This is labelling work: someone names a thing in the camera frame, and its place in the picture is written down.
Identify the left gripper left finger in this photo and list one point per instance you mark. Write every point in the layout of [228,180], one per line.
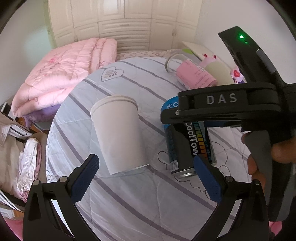
[81,177]

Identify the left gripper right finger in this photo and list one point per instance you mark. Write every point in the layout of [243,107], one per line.
[206,173]

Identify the blue printed cup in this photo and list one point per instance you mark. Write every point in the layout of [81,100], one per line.
[184,142]

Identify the pale green cup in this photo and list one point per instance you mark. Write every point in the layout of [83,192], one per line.
[220,72]

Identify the white paper cup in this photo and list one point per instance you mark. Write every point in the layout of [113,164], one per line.
[117,126]

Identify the pink transparent cup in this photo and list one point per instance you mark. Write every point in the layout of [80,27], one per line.
[189,73]

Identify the right hand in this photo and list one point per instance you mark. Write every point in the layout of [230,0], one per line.
[283,152]

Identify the striped white round cushion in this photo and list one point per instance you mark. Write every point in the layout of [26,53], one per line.
[146,202]

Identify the pink bunny plush left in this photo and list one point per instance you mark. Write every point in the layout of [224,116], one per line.
[208,59]

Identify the cream flat pillow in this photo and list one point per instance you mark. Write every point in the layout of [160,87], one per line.
[198,50]

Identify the folded pink quilt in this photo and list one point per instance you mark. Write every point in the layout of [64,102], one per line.
[57,74]

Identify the heart pattern bed sheet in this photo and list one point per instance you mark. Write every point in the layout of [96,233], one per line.
[155,53]

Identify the cream white wardrobe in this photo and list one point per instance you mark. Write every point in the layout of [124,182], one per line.
[135,25]

